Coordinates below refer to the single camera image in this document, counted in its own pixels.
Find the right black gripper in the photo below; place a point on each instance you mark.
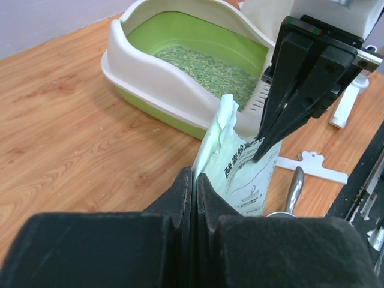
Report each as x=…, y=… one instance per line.
x=311, y=66

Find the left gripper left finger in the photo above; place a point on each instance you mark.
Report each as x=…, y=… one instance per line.
x=150, y=248

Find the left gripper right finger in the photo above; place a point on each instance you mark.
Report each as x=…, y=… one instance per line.
x=238, y=251

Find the green cat litter bag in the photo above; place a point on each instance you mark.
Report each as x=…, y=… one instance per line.
x=227, y=161

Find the metal litter scoop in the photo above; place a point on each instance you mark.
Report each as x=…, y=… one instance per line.
x=293, y=194

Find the white plastic bag clip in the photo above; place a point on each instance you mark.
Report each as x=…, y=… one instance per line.
x=312, y=164

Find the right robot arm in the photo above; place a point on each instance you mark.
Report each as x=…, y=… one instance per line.
x=356, y=17

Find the beige green litter box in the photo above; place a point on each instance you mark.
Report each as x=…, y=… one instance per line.
x=175, y=59

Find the cream fabric bag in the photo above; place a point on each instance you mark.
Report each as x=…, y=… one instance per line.
x=267, y=15

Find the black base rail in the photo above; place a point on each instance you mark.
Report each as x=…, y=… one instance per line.
x=360, y=201

